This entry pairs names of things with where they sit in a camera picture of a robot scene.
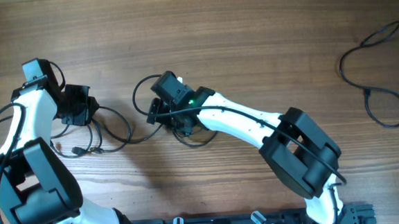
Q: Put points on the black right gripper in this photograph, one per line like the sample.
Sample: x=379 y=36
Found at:
x=158 y=106

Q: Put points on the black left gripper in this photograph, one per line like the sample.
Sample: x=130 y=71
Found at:
x=83 y=118

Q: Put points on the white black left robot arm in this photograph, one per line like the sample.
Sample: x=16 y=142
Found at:
x=35 y=186

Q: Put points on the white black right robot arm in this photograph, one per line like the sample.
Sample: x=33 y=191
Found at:
x=302 y=156

